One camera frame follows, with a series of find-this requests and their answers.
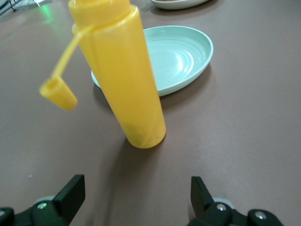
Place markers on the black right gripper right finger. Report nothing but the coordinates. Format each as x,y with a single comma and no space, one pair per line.
202,202

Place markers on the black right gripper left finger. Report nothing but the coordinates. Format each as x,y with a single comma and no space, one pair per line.
70,195

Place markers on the yellow squeeze bottle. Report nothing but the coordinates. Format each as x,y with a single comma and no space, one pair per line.
122,70

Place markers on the beige plate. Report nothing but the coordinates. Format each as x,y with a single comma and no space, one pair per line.
181,5

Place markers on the mint green plate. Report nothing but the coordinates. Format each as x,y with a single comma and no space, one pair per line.
178,58

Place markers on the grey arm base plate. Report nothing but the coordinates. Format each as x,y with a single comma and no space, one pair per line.
26,4

